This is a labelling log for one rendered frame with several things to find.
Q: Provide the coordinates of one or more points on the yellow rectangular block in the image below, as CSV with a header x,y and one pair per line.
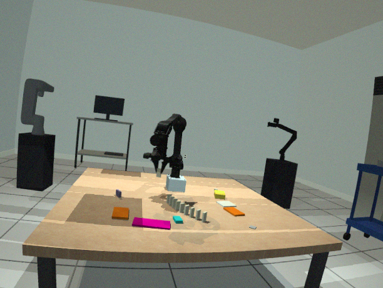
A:
x,y
219,194

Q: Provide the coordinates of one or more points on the teal flat block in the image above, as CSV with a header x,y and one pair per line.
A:
x,y
177,219

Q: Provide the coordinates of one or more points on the pale white flat tile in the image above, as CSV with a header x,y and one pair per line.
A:
x,y
225,203

